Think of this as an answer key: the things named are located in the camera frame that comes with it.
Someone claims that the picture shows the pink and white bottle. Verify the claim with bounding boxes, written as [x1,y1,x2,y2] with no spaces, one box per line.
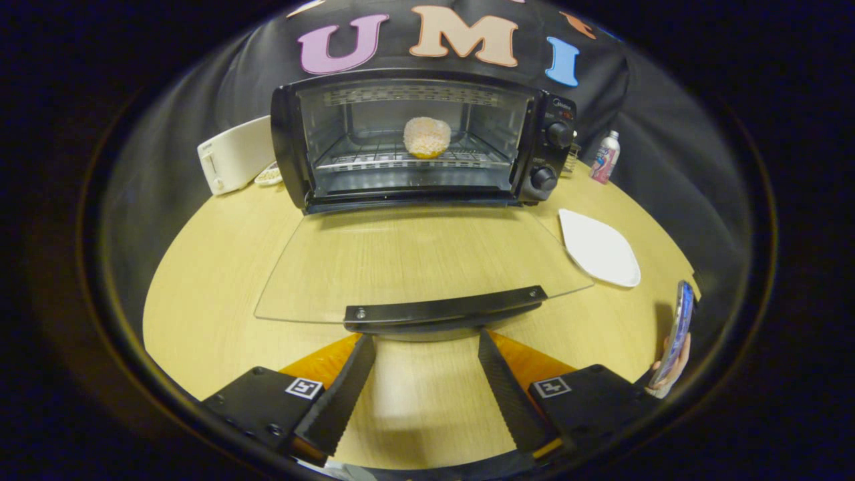
[590,130,621,185]

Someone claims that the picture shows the sugared bread roll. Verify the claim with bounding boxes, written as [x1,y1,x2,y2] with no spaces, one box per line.
[403,116,452,160]

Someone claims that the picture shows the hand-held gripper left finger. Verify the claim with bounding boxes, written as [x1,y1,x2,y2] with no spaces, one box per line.
[200,333,377,468]

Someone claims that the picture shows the black toaster oven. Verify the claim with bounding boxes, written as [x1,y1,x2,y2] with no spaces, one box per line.
[254,67,595,341]

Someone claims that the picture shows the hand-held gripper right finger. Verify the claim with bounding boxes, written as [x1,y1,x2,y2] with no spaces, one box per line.
[477,329,662,462]

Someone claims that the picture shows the smartphone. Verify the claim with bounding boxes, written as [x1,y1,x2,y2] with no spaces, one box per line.
[648,280,697,389]

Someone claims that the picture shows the white pop-up toaster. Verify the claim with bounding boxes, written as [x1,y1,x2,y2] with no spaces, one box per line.
[197,115,276,196]

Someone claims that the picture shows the white plate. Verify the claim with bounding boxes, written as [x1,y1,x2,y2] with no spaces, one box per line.
[558,208,642,289]

